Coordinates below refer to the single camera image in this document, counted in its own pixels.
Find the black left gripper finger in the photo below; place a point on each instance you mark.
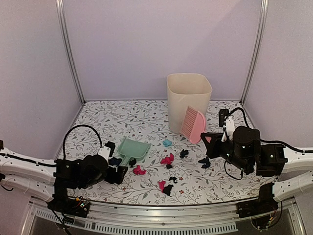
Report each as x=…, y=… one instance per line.
x=115, y=175
x=111, y=145

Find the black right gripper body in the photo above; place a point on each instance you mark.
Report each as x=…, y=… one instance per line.
x=239, y=163

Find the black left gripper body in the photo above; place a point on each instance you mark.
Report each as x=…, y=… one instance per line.
x=84, y=185

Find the navy paper scrap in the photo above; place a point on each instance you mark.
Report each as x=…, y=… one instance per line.
x=205, y=163
x=115, y=161
x=184, y=153

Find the green plastic dustpan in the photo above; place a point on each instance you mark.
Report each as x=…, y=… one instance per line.
x=132, y=149

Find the magenta paper scrap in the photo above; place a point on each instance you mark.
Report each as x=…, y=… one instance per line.
x=139, y=171
x=168, y=160
x=162, y=185

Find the pink hand brush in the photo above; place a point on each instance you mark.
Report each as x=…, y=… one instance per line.
x=193, y=125

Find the magenta paper scrap front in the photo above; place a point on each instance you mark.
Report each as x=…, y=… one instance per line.
x=162, y=185

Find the black paper scrap front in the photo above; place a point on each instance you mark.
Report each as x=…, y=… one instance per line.
x=167, y=190

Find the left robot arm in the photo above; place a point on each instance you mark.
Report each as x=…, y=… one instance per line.
x=49, y=180

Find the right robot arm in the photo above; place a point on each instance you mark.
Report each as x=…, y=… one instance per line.
x=276, y=158

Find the floral tablecloth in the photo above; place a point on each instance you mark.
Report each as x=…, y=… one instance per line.
x=147, y=121

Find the light blue paper scrap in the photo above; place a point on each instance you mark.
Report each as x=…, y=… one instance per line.
x=167, y=143

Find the cream plastic waste bin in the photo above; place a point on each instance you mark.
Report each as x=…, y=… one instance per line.
x=184, y=90

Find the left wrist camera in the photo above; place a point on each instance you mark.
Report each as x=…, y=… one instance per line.
x=105, y=152

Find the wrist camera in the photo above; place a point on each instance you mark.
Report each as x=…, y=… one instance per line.
x=226, y=121
x=105, y=152

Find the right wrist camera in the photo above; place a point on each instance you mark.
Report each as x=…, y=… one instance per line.
x=226, y=121

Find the aluminium table rail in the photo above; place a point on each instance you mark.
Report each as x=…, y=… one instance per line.
x=203, y=219

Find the left aluminium frame post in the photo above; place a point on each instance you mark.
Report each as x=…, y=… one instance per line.
x=68, y=50

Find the aluminium frame post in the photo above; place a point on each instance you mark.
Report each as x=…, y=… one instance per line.
x=68, y=50
x=256, y=50

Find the right aluminium frame post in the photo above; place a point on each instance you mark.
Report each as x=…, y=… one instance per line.
x=256, y=50

